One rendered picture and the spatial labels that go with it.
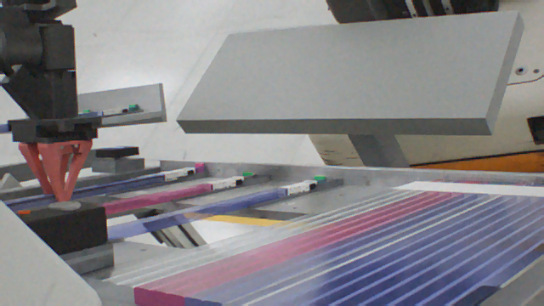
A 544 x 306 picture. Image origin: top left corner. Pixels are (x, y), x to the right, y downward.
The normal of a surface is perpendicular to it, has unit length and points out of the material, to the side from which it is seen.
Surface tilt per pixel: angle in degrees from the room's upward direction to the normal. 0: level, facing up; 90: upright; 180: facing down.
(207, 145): 0
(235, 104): 0
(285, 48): 0
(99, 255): 90
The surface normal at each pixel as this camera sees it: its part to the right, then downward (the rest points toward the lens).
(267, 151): -0.43, -0.65
